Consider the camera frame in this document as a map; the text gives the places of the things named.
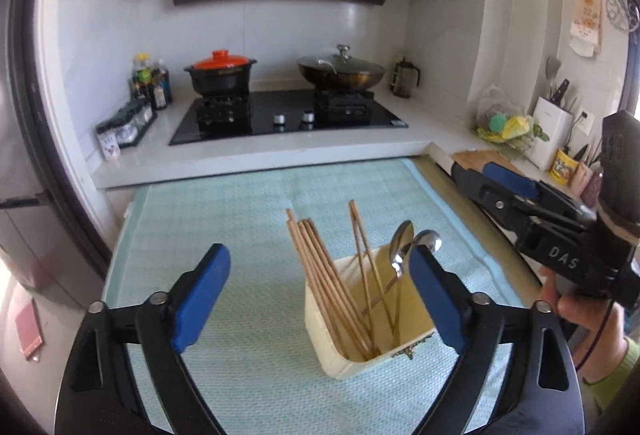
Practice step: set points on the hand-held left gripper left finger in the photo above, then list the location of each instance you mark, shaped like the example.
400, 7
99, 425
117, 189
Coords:
200, 300

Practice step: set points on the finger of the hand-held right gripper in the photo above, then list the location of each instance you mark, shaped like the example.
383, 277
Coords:
480, 187
510, 180

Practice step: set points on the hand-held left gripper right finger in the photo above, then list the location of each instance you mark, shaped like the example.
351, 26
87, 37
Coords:
437, 300

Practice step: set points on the cream ribbed utensil box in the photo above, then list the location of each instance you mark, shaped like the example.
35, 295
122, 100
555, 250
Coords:
345, 365

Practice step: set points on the person's right forearm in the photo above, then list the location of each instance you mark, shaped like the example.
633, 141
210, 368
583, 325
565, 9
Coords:
617, 375

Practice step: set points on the person's right hand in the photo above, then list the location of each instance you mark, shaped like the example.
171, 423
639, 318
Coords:
580, 312

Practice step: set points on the wooden cutting board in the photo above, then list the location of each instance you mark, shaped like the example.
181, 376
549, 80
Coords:
475, 159

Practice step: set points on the yellow snack container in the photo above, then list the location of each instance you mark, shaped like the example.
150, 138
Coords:
562, 167

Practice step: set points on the clear plastic bag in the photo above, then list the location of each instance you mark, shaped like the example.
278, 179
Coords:
500, 122

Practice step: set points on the white knife holder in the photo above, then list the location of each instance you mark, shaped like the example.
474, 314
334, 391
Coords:
547, 135

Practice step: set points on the beige utensil cup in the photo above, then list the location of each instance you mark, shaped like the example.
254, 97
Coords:
581, 177

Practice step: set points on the light green woven mat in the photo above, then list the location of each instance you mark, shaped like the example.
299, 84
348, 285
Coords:
240, 215

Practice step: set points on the grey spatula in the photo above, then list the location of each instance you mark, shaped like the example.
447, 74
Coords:
552, 70

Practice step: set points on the dark glass french press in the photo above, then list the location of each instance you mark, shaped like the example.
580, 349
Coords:
404, 80

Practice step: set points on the grey refrigerator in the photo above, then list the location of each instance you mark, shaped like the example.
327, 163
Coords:
40, 240

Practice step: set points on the red board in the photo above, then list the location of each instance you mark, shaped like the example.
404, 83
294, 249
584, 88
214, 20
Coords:
28, 330

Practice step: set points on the spice jar with white label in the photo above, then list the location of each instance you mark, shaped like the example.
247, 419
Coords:
109, 142

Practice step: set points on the glass wok lid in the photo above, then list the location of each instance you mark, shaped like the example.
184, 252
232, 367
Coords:
342, 62

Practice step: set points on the row of dark spice jars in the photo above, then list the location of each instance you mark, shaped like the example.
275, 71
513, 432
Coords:
132, 122

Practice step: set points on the black gas stove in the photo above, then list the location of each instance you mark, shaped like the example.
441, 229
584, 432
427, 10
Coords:
280, 117

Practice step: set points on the black clay pot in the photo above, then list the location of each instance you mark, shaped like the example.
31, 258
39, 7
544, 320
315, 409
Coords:
220, 82

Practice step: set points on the group of sauce bottles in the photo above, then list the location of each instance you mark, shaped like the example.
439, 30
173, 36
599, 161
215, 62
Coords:
152, 82

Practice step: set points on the red pot lid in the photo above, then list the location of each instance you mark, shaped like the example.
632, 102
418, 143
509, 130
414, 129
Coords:
221, 60

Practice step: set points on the white wall outlet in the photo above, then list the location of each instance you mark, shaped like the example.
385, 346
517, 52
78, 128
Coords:
585, 122

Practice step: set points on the wall calendar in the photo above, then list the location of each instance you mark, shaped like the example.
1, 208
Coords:
586, 20

